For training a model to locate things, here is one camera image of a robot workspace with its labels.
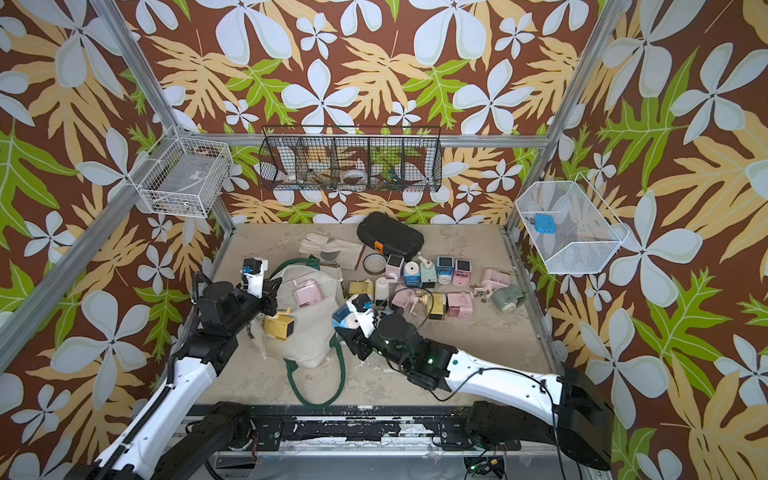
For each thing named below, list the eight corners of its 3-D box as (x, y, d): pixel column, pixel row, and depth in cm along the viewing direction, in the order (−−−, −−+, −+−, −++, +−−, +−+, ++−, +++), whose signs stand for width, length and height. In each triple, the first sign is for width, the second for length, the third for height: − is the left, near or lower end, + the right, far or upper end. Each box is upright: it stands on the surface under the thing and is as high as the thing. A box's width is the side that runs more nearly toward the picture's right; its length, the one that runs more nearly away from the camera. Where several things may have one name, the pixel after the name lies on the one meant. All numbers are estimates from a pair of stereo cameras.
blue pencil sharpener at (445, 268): (436, 286, 105) (439, 272, 98) (434, 270, 109) (437, 256, 102) (452, 286, 105) (457, 272, 98) (449, 271, 109) (453, 256, 102)
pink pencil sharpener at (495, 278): (480, 289, 103) (484, 282, 100) (481, 274, 107) (485, 267, 104) (507, 295, 102) (511, 288, 98) (507, 279, 106) (511, 272, 102)
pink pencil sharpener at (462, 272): (453, 286, 104) (457, 274, 98) (450, 272, 108) (454, 259, 102) (468, 286, 104) (474, 274, 98) (465, 272, 108) (470, 259, 102)
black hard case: (352, 237, 119) (351, 227, 114) (378, 216, 126) (378, 206, 122) (402, 269, 109) (403, 259, 104) (427, 244, 117) (428, 234, 112)
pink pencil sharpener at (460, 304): (448, 322, 95) (451, 315, 91) (445, 299, 100) (447, 292, 97) (474, 322, 95) (477, 315, 91) (469, 299, 100) (472, 292, 97)
